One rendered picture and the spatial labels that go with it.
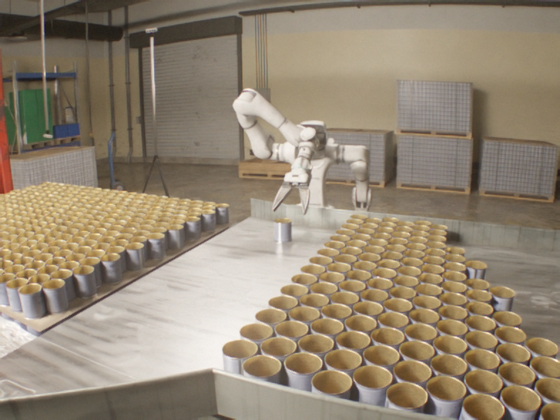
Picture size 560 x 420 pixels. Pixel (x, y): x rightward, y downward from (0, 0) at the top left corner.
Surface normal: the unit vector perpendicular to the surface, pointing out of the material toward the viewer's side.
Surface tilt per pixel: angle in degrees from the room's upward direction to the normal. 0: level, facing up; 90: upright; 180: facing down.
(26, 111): 90
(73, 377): 0
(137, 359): 0
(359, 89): 90
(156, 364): 0
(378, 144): 92
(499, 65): 90
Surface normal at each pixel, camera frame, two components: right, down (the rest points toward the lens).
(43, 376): -0.02, -0.96
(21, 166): -0.41, 0.14
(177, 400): 0.35, 0.24
